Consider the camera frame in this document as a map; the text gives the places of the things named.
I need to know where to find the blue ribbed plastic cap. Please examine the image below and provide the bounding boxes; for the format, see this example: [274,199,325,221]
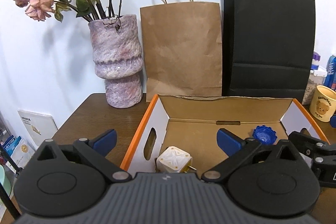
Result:
[252,125,277,145]

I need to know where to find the white yellow charger cube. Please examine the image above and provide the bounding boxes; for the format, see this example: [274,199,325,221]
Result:
[155,146,197,173]

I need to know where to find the yellow bear mug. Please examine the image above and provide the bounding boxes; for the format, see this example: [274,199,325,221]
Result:
[309,85,336,122]

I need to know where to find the red orange cardboard box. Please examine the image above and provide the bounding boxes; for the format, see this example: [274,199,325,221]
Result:
[120,95,327,175]

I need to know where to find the white booklet on floor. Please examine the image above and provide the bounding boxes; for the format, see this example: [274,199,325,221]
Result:
[18,110,58,148]

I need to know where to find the clear food storage jar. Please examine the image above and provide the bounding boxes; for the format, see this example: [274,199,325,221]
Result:
[302,67,327,106]

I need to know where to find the blue white boxes on floor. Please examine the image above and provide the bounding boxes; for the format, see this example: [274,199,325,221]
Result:
[1,130,35,168]

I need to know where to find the purple white small container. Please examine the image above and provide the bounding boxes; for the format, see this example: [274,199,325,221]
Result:
[311,52,321,70]

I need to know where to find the purple textured vase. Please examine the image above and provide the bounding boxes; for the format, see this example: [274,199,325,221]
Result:
[88,14,143,109]

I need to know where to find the black metal stand leg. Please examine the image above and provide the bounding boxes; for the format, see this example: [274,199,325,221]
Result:
[1,145,22,220]

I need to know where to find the brown paper bag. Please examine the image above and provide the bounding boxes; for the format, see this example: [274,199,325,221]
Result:
[140,0,222,101]

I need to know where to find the black paper bag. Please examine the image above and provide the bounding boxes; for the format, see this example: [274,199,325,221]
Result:
[222,0,315,101]

